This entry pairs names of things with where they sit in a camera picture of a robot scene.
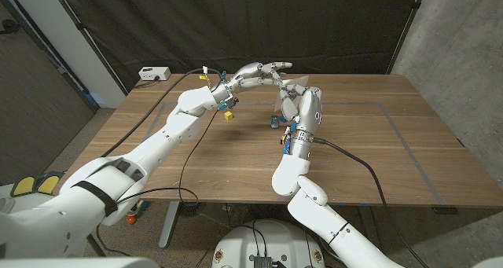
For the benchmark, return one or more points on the yellow black foot pedal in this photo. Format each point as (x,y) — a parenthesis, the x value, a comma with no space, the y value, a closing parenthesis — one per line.
(49,183)
(23,186)

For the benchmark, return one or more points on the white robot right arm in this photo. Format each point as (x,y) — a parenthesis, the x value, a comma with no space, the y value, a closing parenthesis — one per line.
(322,217)

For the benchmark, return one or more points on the black electronics box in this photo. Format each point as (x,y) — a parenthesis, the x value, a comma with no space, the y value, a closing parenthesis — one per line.
(262,262)

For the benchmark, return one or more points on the black backdrop curtain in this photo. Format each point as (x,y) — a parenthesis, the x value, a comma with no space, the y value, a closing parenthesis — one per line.
(236,24)

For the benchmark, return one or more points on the white power strip box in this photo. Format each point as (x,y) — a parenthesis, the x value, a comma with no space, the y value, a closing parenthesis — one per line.
(154,72)

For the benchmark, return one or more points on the white robot torso base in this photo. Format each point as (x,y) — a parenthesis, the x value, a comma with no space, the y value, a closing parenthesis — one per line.
(255,240)

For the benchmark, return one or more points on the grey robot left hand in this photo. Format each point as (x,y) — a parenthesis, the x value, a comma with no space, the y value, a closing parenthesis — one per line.
(247,77)

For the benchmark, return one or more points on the white table leg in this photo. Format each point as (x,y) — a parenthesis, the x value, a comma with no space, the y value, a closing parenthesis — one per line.
(169,225)

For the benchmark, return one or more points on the black backdrop stand pole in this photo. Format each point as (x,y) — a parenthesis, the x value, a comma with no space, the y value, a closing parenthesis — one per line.
(406,28)
(88,42)

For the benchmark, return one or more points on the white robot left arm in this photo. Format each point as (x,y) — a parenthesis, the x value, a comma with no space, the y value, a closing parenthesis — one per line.
(149,154)

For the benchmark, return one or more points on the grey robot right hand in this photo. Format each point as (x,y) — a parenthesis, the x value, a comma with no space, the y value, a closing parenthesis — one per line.
(308,109)

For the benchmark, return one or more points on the yellow block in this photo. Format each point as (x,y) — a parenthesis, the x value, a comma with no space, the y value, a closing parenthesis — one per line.
(228,115)

